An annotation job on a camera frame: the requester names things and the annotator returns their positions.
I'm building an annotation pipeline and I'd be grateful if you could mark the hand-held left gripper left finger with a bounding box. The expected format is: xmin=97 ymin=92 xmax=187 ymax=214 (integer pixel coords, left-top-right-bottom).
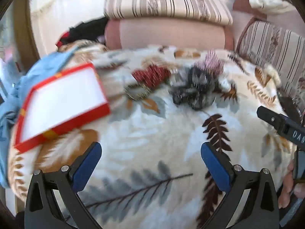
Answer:
xmin=24 ymin=142 xmax=103 ymax=229

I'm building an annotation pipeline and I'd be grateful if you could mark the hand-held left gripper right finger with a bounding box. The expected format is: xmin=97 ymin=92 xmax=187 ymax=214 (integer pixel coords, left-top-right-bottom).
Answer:
xmin=201 ymin=142 xmax=280 ymax=229

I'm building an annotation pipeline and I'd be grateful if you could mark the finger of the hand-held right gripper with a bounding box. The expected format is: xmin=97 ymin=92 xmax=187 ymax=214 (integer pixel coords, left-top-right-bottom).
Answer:
xmin=257 ymin=106 xmax=286 ymax=136

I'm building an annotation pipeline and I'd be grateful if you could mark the red shallow box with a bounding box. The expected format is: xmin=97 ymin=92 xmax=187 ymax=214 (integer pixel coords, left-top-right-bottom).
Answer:
xmin=14 ymin=63 xmax=111 ymax=153

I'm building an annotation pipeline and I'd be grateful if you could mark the grey sheer scrunchie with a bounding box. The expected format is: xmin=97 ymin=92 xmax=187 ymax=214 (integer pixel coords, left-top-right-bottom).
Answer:
xmin=168 ymin=65 xmax=221 ymax=111

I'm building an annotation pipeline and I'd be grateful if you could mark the pink plaid scrunchie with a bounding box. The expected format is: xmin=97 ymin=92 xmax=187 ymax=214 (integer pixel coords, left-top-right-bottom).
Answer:
xmin=195 ymin=50 xmax=226 ymax=75

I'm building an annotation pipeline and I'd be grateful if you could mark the gold black braided hair tie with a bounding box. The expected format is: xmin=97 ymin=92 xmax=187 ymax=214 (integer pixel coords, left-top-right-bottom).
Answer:
xmin=124 ymin=83 xmax=152 ymax=100

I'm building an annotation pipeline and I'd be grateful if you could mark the red polka dot scrunchie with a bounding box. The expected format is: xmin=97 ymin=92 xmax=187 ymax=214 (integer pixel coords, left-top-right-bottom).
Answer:
xmin=132 ymin=65 xmax=172 ymax=87

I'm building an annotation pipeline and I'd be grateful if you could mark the person's right hand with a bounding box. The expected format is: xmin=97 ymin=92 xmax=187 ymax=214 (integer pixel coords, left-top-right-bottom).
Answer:
xmin=278 ymin=160 xmax=305 ymax=209

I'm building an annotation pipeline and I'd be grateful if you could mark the short striped cushion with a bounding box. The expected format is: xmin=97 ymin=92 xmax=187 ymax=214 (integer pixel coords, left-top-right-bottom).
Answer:
xmin=236 ymin=20 xmax=305 ymax=101

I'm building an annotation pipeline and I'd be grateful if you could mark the leaf printed blanket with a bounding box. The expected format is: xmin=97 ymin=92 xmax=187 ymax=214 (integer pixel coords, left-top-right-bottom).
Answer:
xmin=7 ymin=40 xmax=301 ymax=229

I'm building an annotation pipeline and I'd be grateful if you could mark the blue cloth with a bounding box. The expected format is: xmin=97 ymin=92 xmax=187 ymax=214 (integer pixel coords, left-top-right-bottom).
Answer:
xmin=0 ymin=51 xmax=79 ymax=189

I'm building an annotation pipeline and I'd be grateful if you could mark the white crumpled cloth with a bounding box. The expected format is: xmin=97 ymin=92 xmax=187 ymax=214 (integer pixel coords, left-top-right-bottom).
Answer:
xmin=249 ymin=0 xmax=295 ymax=15

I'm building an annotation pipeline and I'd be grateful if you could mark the pink sofa backrest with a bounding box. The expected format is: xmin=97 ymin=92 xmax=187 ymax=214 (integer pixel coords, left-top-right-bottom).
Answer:
xmin=232 ymin=0 xmax=305 ymax=34

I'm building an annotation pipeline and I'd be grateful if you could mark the red cloth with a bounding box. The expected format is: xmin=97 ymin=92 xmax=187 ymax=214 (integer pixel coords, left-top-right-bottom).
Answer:
xmin=55 ymin=37 xmax=72 ymax=48

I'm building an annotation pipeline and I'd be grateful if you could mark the pink bolster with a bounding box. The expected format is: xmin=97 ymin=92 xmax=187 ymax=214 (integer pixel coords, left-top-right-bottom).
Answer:
xmin=105 ymin=18 xmax=235 ymax=50

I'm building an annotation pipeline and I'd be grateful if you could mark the black cloth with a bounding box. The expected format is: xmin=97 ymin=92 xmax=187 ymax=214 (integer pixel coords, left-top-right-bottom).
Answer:
xmin=68 ymin=17 xmax=109 ymax=44

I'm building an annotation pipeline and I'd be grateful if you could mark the wooden door with stained glass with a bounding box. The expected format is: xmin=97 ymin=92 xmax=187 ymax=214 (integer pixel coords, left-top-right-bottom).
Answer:
xmin=0 ymin=0 xmax=41 ymax=105

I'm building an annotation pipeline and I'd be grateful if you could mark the long striped cushion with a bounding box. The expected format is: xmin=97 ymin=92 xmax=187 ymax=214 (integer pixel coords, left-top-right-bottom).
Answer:
xmin=104 ymin=0 xmax=233 ymax=26

